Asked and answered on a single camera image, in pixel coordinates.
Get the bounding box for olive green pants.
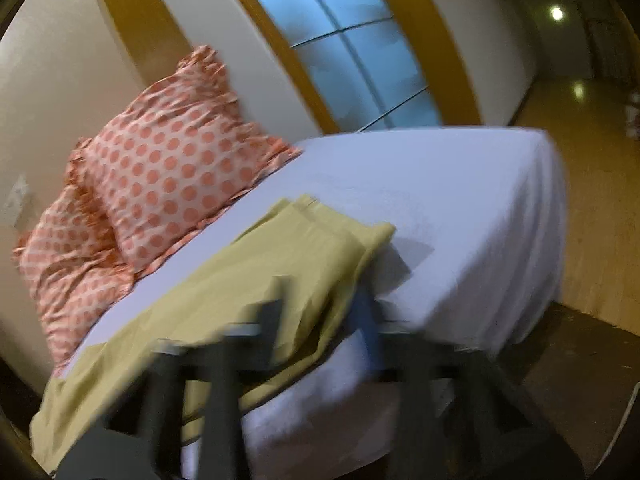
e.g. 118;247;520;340
30;195;395;472

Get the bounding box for left polka dot pillow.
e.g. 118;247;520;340
13;138;134;375

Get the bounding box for polka dot pillow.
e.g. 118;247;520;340
13;138;134;375
67;46;300;278

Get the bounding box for white bed sheet mattress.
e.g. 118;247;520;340
87;128;566;479

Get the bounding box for right polka dot pillow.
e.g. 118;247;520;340
67;46;300;278

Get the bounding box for frosted glass window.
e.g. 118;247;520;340
258;0;442;132

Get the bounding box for wall switch plate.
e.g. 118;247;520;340
1;174;32;228

